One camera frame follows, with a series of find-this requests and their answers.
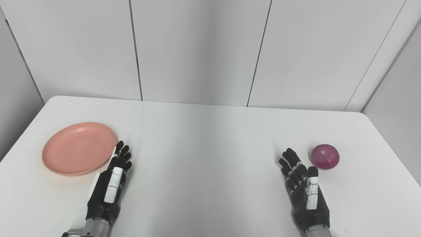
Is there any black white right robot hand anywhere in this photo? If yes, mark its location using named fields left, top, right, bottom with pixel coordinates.
left=279, top=147, right=330, bottom=232

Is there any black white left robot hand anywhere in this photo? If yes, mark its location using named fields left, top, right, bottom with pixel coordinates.
left=86, top=141, right=133, bottom=227

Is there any purple red onion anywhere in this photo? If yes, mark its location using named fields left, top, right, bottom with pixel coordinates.
left=311, top=144, right=340, bottom=170

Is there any pink round plastic plate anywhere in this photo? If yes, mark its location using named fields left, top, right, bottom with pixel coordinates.
left=42, top=122, right=118, bottom=176

